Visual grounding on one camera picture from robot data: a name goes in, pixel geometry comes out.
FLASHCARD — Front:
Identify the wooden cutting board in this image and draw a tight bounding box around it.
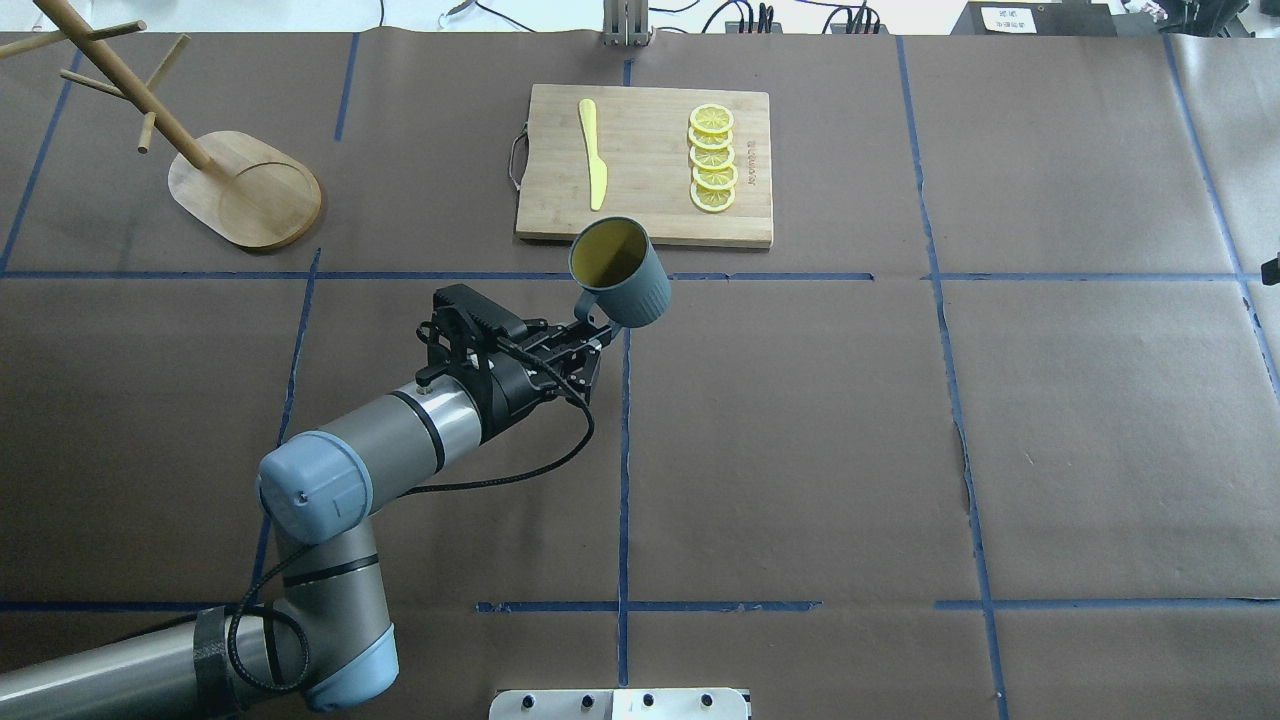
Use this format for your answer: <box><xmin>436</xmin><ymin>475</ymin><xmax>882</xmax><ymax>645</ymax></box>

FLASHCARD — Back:
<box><xmin>515</xmin><ymin>83</ymin><xmax>774</xmax><ymax>249</ymax></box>

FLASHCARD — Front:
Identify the lemon slice three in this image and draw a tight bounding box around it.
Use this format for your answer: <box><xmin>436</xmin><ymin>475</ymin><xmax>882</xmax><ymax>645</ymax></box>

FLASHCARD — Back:
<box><xmin>689</xmin><ymin>146</ymin><xmax>736</xmax><ymax>170</ymax></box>

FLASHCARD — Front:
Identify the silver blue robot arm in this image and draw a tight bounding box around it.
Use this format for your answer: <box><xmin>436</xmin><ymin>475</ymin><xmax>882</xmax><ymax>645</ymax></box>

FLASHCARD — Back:
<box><xmin>3</xmin><ymin>307</ymin><xmax>620</xmax><ymax>719</ymax></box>

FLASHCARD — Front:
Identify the lemon slice one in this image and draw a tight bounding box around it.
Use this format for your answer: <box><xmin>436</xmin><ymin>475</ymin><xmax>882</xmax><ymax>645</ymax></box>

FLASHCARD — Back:
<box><xmin>687</xmin><ymin>102</ymin><xmax>735</xmax><ymax>135</ymax></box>

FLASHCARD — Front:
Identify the aluminium frame post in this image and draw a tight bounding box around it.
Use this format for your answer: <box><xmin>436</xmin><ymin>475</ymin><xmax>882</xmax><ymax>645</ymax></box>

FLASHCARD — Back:
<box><xmin>602</xmin><ymin>0</ymin><xmax>653</xmax><ymax>47</ymax></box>

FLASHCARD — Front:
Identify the yellow plastic knife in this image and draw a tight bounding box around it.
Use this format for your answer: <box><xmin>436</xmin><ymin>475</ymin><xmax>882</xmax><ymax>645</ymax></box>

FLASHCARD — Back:
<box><xmin>579</xmin><ymin>97</ymin><xmax>608</xmax><ymax>211</ymax></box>

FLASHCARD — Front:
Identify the teal mug yellow inside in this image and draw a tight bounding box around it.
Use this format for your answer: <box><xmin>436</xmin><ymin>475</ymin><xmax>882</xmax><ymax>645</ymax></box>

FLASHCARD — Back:
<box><xmin>568</xmin><ymin>217</ymin><xmax>672</xmax><ymax>329</ymax></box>

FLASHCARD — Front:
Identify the lemon slice four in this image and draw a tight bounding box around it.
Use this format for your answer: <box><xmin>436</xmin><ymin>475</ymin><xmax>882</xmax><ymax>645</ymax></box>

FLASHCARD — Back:
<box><xmin>690</xmin><ymin>163</ymin><xmax>739</xmax><ymax>193</ymax></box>

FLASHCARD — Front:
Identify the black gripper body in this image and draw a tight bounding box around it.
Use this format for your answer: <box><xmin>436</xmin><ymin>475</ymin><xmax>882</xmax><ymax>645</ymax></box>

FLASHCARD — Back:
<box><xmin>475</xmin><ymin>322</ymin><xmax>604</xmax><ymax>437</ymax></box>

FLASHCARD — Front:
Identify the black box white label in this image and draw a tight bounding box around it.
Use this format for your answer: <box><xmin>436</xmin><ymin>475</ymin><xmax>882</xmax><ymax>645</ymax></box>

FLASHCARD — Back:
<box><xmin>950</xmin><ymin>1</ymin><xmax>1117</xmax><ymax>37</ymax></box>

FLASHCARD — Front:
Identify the lemon slice two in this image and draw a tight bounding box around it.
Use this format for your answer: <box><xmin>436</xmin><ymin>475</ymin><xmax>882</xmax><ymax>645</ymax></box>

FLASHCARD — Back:
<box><xmin>687</xmin><ymin>127</ymin><xmax>733</xmax><ymax>152</ymax></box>

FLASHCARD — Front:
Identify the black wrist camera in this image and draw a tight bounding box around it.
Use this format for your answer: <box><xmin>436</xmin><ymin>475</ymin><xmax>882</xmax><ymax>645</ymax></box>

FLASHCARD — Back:
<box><xmin>415</xmin><ymin>284</ymin><xmax>547</xmax><ymax>388</ymax></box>

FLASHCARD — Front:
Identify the lemon slice five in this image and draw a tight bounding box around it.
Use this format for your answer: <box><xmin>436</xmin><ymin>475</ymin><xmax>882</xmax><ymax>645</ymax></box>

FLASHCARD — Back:
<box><xmin>689</xmin><ymin>182</ymin><xmax>736</xmax><ymax>213</ymax></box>

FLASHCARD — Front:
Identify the wooden cup storage rack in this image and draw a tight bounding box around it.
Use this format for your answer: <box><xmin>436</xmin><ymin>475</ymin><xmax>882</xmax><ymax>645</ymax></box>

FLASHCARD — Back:
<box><xmin>3</xmin><ymin>1</ymin><xmax>324</xmax><ymax>252</ymax></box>

